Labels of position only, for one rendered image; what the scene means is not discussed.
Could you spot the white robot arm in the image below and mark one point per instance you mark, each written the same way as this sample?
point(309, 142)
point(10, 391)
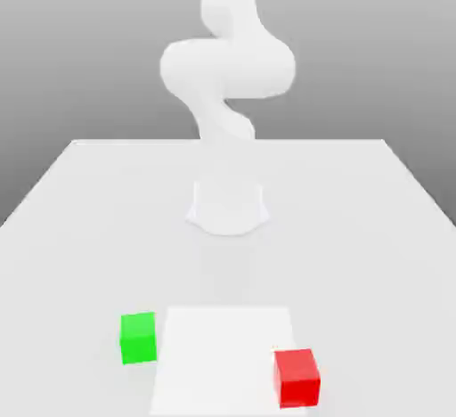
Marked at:
point(228, 67)

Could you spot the small green cube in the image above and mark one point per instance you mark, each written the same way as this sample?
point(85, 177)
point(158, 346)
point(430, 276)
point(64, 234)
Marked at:
point(138, 339)

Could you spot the small red cube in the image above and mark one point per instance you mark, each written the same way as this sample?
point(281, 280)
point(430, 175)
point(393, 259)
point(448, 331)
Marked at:
point(296, 377)

